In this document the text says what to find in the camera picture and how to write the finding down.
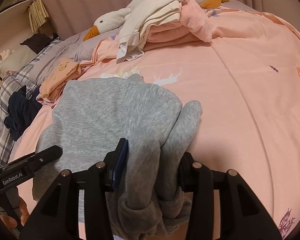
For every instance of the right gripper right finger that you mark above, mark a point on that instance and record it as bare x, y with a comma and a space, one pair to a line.
243, 216

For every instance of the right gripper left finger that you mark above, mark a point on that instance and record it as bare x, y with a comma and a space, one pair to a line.
56, 216

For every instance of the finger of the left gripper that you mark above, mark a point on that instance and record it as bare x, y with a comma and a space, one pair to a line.
22, 161
32, 162

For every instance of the grey New York sweatshirt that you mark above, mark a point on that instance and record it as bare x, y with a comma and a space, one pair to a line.
88, 122

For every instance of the navy crumpled garment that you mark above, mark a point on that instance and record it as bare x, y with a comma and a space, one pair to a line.
21, 112

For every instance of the plaid pillow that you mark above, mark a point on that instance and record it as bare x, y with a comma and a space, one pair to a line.
16, 90

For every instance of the orange printed folded garment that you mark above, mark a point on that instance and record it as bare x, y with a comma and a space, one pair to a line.
52, 87

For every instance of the beige pillow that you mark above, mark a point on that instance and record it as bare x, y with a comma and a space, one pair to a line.
16, 60

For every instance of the small plush toys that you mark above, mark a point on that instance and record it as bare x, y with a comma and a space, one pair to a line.
5, 54

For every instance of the dark brown cushion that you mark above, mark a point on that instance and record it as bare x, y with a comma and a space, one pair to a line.
37, 42

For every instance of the grey lilac blanket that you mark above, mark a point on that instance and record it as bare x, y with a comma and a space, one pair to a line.
73, 47

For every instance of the pink folded garment pile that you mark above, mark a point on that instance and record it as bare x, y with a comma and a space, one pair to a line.
192, 26

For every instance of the white folded garment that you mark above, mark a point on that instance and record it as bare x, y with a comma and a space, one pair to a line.
133, 34

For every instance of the white wall shelf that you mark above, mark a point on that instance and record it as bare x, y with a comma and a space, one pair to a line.
10, 9

